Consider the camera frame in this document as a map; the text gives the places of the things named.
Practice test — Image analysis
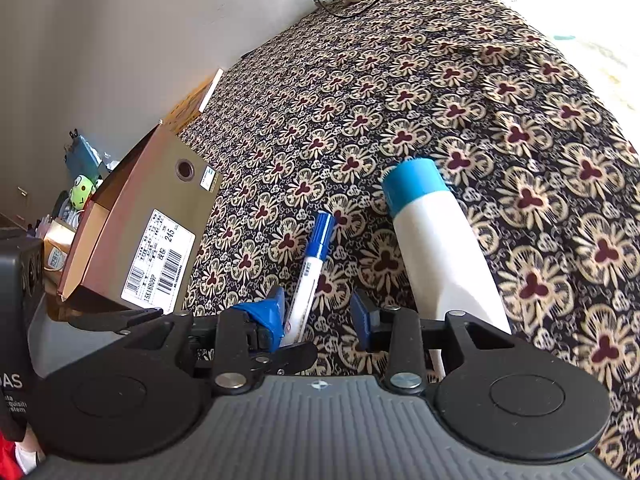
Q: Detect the brown cardboard shoe box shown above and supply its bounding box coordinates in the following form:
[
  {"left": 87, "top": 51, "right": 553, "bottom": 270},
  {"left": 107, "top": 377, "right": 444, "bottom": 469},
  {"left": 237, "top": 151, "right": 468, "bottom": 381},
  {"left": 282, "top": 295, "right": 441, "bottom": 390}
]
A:
[{"left": 56, "top": 121, "right": 225, "bottom": 317}]

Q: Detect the yellow book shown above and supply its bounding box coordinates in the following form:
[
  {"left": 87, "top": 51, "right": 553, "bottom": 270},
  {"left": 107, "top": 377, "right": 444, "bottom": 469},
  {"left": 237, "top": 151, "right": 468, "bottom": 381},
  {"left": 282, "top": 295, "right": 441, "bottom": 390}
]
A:
[{"left": 162, "top": 67, "right": 224, "bottom": 136}]

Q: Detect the blue capped marker pen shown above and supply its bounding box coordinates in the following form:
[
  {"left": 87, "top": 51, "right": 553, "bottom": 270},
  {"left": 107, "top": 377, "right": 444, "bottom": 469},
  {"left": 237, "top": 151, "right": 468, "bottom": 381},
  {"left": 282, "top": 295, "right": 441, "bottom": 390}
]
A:
[{"left": 280, "top": 211, "right": 337, "bottom": 348}]

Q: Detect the floral patterned blanket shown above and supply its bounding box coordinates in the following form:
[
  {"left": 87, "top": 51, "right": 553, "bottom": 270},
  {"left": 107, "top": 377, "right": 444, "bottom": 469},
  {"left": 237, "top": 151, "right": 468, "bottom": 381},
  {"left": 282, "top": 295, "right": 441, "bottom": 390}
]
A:
[{"left": 177, "top": 0, "right": 640, "bottom": 478}]

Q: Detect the blue bag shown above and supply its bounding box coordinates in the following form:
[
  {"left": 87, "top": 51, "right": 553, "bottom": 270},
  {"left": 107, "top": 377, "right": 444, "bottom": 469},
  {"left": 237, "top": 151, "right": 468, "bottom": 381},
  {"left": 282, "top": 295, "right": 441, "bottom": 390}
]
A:
[{"left": 64, "top": 130, "right": 103, "bottom": 183}]

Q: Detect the white tube with blue cap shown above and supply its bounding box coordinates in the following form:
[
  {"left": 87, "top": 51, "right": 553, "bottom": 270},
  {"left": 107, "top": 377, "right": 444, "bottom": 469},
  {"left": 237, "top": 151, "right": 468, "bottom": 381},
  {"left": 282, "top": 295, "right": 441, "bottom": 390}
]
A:
[{"left": 381, "top": 157, "right": 513, "bottom": 378}]

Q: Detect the small beige carton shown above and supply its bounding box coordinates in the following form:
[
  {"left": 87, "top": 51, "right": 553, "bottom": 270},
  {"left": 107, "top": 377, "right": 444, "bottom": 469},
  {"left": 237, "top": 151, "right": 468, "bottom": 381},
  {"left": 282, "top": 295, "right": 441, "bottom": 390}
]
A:
[{"left": 42, "top": 219, "right": 77, "bottom": 272}]

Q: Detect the green frog plush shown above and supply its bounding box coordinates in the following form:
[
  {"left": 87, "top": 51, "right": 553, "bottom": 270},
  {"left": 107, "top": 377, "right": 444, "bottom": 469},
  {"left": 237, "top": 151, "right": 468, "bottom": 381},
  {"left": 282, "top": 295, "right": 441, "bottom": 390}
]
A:
[{"left": 67, "top": 175, "right": 98, "bottom": 211}]

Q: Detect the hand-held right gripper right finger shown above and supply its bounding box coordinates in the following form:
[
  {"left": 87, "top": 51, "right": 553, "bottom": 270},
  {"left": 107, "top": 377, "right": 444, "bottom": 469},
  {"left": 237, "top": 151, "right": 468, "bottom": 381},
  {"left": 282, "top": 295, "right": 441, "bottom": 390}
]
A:
[{"left": 350, "top": 289, "right": 523, "bottom": 395}]

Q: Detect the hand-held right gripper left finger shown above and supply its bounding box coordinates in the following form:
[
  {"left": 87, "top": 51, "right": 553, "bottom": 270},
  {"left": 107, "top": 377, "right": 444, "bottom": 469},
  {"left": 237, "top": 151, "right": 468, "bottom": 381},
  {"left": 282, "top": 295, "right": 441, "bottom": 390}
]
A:
[{"left": 117, "top": 285, "right": 288, "bottom": 395}]

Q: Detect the pale striped bed sheet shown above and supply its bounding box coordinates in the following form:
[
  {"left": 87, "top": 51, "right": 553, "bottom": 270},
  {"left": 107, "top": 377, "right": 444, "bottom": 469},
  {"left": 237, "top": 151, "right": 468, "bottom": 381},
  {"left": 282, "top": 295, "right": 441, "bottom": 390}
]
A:
[{"left": 450, "top": 0, "right": 640, "bottom": 111}]

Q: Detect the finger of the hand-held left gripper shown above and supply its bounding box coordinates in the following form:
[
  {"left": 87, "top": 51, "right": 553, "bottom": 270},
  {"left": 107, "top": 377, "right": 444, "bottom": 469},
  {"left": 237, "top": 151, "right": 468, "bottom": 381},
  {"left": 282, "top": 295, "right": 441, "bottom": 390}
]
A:
[
  {"left": 250, "top": 341, "right": 319, "bottom": 376},
  {"left": 67, "top": 308, "right": 165, "bottom": 335}
]

